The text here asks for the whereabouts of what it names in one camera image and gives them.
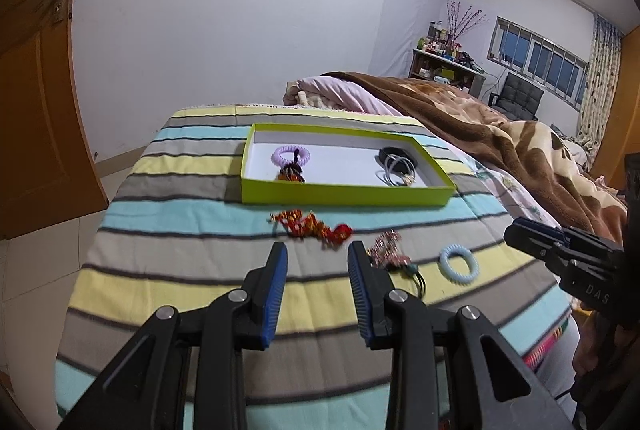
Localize red gold knot ornament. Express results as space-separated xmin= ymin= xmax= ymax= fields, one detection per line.
xmin=269 ymin=208 xmax=331 ymax=243

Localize orange wooden cabinet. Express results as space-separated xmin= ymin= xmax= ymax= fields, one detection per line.
xmin=587 ymin=27 xmax=640 ymax=196

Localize bottles on shelf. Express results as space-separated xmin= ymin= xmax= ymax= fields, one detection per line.
xmin=417 ymin=21 xmax=466 ymax=61

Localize metal door latch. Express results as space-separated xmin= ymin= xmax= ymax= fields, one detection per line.
xmin=50 ymin=0 xmax=73 ymax=28

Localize pink rhinestone hair clip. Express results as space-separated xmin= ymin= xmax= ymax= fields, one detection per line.
xmin=366 ymin=230 xmax=408 ymax=268

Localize pink quilt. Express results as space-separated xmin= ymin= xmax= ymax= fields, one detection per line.
xmin=282 ymin=76 xmax=406 ymax=117

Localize patterned curtain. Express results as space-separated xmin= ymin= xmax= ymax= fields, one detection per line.
xmin=575 ymin=14 xmax=623 ymax=151

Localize white shelf desk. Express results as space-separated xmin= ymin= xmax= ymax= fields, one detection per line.
xmin=409 ymin=47 xmax=488 ymax=98

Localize black elastic hair tie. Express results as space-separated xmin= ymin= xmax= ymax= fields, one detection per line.
xmin=400 ymin=260 xmax=427 ymax=301

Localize black wristband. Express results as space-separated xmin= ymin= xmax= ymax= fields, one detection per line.
xmin=378 ymin=146 xmax=418 ymax=171

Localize person's dark clothing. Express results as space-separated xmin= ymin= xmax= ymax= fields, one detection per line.
xmin=570 ymin=305 xmax=640 ymax=430

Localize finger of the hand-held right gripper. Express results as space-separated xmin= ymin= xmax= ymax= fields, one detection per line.
xmin=545 ymin=226 xmax=626 ymax=278
xmin=503 ymin=217 xmax=563 ymax=259

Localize purple flower branches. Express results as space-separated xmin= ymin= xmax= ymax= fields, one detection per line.
xmin=445 ymin=0 xmax=488 ymax=41

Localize blue spiral hair tie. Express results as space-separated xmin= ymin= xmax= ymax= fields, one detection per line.
xmin=438 ymin=244 xmax=482 ymax=282

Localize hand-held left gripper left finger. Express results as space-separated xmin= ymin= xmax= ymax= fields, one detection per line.
xmin=57 ymin=241 xmax=290 ymax=430

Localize orange wooden door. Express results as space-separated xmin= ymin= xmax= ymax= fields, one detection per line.
xmin=0 ymin=0 xmax=110 ymax=241

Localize dark beaded bracelet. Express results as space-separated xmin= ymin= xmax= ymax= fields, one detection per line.
xmin=277 ymin=150 xmax=307 ymax=184

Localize black chair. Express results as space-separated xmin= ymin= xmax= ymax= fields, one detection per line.
xmin=489 ymin=72 xmax=545 ymax=121

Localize striped blanket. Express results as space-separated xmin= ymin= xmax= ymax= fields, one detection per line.
xmin=54 ymin=105 xmax=573 ymax=430

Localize window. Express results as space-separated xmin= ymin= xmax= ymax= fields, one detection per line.
xmin=487 ymin=16 xmax=590 ymax=111

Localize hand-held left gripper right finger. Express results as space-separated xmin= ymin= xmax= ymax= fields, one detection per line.
xmin=347 ymin=240 xmax=576 ymax=430

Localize grey hair ties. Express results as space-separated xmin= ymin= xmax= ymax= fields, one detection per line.
xmin=375 ymin=158 xmax=418 ymax=188

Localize brown plush blanket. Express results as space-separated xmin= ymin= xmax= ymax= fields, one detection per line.
xmin=320 ymin=71 xmax=628 ymax=251

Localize small red knot charm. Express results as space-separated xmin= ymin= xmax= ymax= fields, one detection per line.
xmin=322 ymin=222 xmax=353 ymax=251

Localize purple spiral hair tie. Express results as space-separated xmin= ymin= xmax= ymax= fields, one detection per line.
xmin=271 ymin=145 xmax=302 ymax=167

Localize green cardboard box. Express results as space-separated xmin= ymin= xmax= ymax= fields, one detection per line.
xmin=240 ymin=122 xmax=457 ymax=207

